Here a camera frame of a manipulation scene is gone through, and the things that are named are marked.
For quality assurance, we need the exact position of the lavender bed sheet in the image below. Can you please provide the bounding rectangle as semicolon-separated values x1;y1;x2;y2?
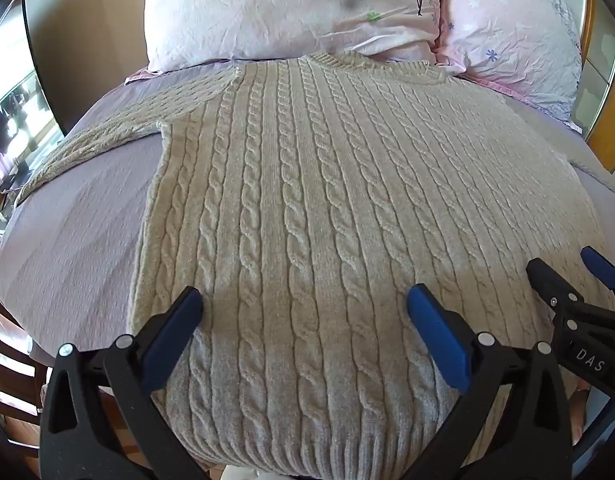
0;62;615;366

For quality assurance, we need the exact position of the large floral white pillow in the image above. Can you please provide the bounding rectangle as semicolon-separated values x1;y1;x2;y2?
144;0;451;74

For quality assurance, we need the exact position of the pink floral pillow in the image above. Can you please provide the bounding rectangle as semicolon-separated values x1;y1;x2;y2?
436;0;586;134

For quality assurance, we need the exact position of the beige cable knit sweater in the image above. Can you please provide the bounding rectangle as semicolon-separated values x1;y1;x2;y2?
14;51;615;476

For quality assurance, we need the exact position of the dark wooden chair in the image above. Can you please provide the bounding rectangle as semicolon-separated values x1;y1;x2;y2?
0;280;55;466

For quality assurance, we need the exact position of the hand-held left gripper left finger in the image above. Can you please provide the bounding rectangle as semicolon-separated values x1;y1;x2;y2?
40;286;208;480

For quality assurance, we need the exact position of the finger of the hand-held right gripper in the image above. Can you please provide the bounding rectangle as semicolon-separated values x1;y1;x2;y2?
526;257;587;312
580;246;615;293

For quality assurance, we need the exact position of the bright window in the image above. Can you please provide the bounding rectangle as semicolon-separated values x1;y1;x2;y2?
0;0;64;196

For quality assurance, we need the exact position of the wooden headboard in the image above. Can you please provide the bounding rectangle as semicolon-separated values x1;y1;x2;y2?
516;0;615;177

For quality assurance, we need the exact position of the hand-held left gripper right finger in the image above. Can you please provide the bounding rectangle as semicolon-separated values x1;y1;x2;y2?
406;283;574;480

